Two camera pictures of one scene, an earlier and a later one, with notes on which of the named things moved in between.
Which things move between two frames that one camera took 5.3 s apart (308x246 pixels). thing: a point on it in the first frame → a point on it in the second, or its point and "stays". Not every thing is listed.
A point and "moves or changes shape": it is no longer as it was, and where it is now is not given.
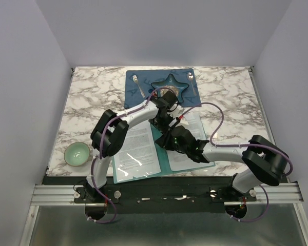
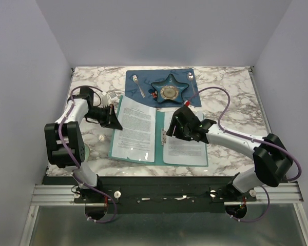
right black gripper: [166, 142] → [177, 133]
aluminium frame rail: [280, 193] stays
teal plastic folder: [164, 162] → [159, 150]
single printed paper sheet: [137, 157] moves or changes shape
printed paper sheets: [179, 160] moves or changes shape
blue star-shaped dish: [171, 82] stays
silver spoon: [190, 77] stays
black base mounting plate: [160, 195] stays
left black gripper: [161, 128] → [111, 119]
